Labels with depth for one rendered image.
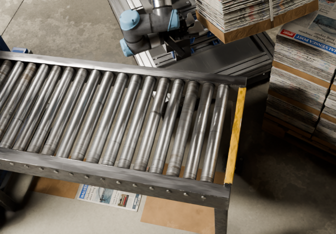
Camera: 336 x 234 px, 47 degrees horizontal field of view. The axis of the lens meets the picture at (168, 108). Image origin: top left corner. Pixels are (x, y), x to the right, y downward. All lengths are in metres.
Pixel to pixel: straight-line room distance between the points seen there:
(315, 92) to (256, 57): 0.64
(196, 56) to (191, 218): 1.02
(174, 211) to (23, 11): 2.18
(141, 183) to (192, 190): 0.19
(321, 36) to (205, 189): 0.86
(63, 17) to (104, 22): 0.36
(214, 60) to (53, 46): 1.30
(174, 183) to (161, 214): 0.83
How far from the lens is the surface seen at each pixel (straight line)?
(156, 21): 1.47
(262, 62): 2.53
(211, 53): 2.58
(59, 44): 3.19
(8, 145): 1.74
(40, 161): 1.63
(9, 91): 1.92
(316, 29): 1.88
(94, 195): 2.38
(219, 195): 1.42
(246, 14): 1.45
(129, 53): 1.56
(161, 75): 1.72
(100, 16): 3.30
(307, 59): 1.87
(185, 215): 2.25
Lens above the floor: 2.12
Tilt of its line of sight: 55 degrees down
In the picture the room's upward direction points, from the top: 11 degrees counter-clockwise
